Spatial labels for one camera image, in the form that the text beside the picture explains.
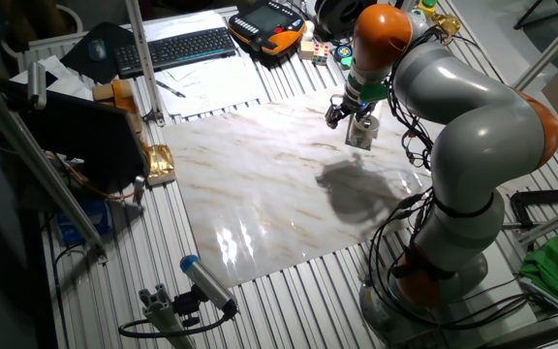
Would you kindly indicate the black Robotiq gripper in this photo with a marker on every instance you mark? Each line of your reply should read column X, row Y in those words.
column 356, row 106

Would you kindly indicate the white toilet paper roll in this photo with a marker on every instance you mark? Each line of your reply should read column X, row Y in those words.
column 363, row 136

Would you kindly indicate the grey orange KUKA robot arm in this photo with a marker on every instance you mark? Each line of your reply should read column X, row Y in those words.
column 477, row 136

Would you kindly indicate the round black blue disc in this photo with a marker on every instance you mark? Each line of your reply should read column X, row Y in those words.
column 343, row 52

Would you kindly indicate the colourful Rubik's cube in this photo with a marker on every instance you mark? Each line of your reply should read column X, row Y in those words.
column 321, row 54

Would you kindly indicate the plain wooden cube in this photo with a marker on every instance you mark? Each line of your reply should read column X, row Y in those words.
column 306, row 50

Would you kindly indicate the small white rounded figure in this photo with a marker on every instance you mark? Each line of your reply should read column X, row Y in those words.
column 309, row 30

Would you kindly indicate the large black spool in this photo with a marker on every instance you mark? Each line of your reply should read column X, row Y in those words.
column 337, row 17

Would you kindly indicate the marble pattern table sheet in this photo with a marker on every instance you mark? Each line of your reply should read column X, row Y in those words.
column 259, row 194

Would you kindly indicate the orange black teach pendant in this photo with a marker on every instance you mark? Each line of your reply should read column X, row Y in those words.
column 269, row 24

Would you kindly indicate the crumpled gold foil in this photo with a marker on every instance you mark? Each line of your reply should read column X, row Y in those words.
column 446, row 23

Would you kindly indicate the yellow green button box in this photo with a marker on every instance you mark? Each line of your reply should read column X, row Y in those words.
column 426, row 7

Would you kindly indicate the printed white paper sheets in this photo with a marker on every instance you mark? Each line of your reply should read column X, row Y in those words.
column 211, row 87

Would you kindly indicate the dark pen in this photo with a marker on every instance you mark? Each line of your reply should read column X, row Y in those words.
column 170, row 88

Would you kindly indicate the black computer keyboard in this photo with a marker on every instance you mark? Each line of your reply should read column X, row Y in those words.
column 177, row 51

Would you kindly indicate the black metal clamp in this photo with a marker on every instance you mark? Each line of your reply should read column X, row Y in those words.
column 518, row 206

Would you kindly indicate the gold foil packet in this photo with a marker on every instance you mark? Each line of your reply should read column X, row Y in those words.
column 160, row 165

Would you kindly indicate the black mouse pad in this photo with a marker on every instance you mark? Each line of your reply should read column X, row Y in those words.
column 114, row 39

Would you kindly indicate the green cloth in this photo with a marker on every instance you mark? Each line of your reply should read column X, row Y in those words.
column 555, row 266

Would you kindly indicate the grey computer mouse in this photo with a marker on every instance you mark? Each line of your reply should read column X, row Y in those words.
column 97, row 50

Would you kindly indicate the black flat monitor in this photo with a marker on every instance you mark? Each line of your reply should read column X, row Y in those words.
column 85, row 136

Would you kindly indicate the blue box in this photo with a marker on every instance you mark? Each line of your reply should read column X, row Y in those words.
column 90, row 218

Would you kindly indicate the loose white paper sheets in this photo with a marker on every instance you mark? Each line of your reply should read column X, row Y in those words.
column 66, row 85

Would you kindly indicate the green wrist mount adapter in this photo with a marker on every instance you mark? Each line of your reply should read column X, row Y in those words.
column 368, row 89

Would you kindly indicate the aluminium profile post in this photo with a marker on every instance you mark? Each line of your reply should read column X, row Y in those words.
column 143, row 58

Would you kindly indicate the silver camera with blue cap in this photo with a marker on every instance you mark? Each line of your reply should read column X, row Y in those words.
column 206, row 281

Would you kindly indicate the grey camera mount profile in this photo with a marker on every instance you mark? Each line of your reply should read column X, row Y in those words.
column 163, row 315

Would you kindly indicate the silver camera on frame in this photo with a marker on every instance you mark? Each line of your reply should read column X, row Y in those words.
column 37, row 85

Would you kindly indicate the slanted aluminium frame bar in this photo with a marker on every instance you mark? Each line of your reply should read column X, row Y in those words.
column 32, row 160

